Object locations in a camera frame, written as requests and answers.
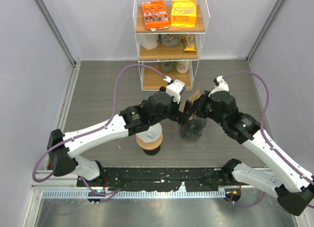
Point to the smoky glass coffee server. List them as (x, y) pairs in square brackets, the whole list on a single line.
[(190, 135)]

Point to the yellow snack bag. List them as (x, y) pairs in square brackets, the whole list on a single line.
[(183, 13)]

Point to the white paper coffee filter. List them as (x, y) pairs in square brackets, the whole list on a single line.
[(151, 135)]

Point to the smoky grey plastic dripper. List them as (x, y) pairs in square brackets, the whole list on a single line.
[(196, 123)]

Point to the yellow candy bag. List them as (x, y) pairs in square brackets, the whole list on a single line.
[(189, 42)]

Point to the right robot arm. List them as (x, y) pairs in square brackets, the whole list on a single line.
[(292, 185)]

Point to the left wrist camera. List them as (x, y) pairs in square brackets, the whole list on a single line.
[(174, 89)]

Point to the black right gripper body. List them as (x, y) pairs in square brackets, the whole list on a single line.
[(209, 112)]

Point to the orange snack box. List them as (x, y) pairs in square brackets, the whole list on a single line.
[(155, 15)]

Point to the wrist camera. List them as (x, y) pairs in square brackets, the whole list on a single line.
[(174, 89), (219, 85)]

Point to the white slotted cable duct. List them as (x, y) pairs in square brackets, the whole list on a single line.
[(86, 194)]

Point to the white wire shelf rack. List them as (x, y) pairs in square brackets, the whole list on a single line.
[(175, 50)]

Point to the brown paper coffee filter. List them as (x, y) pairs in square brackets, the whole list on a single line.
[(191, 98)]

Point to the white paper roll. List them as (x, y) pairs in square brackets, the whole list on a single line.
[(149, 41)]

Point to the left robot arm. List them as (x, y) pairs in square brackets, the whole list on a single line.
[(142, 121)]

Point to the grey printed tin can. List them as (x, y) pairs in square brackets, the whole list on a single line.
[(170, 40)]

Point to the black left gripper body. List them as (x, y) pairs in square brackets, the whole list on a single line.
[(172, 113)]

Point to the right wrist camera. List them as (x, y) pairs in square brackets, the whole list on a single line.
[(219, 85)]

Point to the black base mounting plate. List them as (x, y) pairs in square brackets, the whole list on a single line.
[(163, 179)]

